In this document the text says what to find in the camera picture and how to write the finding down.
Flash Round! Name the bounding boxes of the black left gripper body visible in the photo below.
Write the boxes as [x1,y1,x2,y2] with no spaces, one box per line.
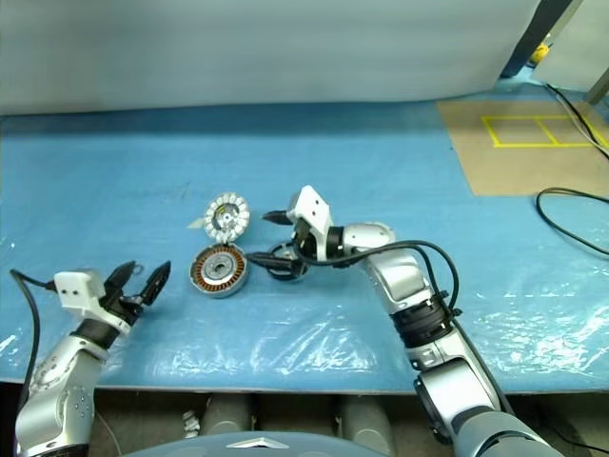
[99,294,153,328]

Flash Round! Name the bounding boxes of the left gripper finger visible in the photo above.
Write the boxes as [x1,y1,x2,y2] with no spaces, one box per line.
[141,260,172,308]
[103,260,140,302]

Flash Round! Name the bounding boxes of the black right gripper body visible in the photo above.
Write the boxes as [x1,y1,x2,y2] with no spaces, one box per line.
[289,224,317,264]

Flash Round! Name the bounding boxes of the black spoked rotor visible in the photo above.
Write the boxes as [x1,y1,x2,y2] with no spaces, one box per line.
[265,240,310,285]

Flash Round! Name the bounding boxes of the silver motor housing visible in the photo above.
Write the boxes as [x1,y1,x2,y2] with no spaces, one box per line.
[189,241,250,300]

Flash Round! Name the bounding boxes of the blue table cover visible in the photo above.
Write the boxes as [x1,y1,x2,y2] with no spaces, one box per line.
[0,78,609,396]

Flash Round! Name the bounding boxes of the white crumpled object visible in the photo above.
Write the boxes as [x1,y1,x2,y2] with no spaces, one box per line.
[182,409,202,440]

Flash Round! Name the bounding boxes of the grey rounded cylinder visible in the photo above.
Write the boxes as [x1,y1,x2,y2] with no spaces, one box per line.
[339,395,396,453]
[202,393,256,437]

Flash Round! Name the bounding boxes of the grey robot torso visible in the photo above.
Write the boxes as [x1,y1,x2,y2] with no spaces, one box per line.
[118,430,344,457]

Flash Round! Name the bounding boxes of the white backdrop panel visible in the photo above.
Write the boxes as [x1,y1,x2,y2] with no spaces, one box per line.
[0,0,541,118]

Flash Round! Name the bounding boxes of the brown cardboard sheet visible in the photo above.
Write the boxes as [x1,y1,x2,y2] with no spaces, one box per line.
[436,98,609,197]

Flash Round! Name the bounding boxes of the yellow tape rectangle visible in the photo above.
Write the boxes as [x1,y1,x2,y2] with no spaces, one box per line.
[481,113,603,149]

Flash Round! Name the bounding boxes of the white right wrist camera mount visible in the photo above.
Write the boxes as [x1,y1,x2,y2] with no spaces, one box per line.
[286,185,333,264]

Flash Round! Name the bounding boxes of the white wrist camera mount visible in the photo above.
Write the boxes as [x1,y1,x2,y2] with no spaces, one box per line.
[286,185,333,264]
[52,268,132,334]

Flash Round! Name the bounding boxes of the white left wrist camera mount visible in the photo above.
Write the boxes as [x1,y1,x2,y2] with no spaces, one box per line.
[52,268,132,334]

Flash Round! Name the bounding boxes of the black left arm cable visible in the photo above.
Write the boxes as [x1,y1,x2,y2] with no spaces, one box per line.
[9,268,57,415]

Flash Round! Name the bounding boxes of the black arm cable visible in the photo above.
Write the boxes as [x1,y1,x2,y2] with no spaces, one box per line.
[9,268,57,415]
[297,239,515,415]

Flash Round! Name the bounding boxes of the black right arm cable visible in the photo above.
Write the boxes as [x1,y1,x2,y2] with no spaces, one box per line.
[297,239,515,415]

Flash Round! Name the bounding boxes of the thin black cable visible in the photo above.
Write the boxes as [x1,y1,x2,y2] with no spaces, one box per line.
[544,83,609,158]

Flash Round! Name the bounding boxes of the dark blue post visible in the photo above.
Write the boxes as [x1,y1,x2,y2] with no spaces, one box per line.
[499,0,584,80]

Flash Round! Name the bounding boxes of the grey metal post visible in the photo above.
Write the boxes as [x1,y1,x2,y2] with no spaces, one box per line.
[585,61,609,105]

